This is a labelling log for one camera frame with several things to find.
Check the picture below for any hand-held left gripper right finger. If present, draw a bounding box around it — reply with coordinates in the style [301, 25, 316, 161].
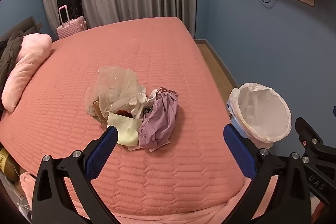
[223, 124, 313, 224]

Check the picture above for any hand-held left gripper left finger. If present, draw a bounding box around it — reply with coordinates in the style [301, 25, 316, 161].
[31, 126, 121, 224]

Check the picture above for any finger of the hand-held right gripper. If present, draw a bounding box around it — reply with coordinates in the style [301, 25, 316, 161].
[294, 116, 326, 164]

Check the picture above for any light blue trash bin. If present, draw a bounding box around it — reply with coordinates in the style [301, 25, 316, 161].
[227, 102, 248, 138]

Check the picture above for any pale yellow cloth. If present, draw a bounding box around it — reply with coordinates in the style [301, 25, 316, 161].
[106, 112, 143, 146]

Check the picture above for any white-lined trash bin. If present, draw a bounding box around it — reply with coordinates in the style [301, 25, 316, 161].
[227, 82, 292, 148]

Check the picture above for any dark red-brown cloth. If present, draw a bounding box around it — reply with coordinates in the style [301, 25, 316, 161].
[116, 109, 133, 119]

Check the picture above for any brown spotted scrunchie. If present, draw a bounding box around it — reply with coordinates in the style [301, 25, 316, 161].
[91, 99, 105, 123]

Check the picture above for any purple cloth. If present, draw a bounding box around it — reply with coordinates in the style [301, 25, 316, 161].
[138, 87, 179, 149]

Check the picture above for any beige tulle mesh cloth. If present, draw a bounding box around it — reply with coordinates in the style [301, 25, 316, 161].
[85, 66, 146, 119]

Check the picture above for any pink fleece blanket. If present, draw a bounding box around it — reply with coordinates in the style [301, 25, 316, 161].
[20, 172, 326, 224]

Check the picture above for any yellow brown bag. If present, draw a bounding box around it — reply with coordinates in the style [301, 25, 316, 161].
[0, 147, 20, 181]

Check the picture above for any pink quilted bed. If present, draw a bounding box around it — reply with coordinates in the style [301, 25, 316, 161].
[0, 17, 263, 216]

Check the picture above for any pink pillow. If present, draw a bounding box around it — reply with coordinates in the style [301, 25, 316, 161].
[1, 33, 53, 112]

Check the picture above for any pink suitcase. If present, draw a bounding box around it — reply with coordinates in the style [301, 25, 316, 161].
[57, 5, 88, 39]

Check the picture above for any dark olive jacket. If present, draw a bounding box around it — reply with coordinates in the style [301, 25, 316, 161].
[0, 30, 25, 109]

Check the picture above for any dark bed headboard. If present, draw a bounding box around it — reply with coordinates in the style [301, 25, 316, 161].
[0, 15, 44, 43]

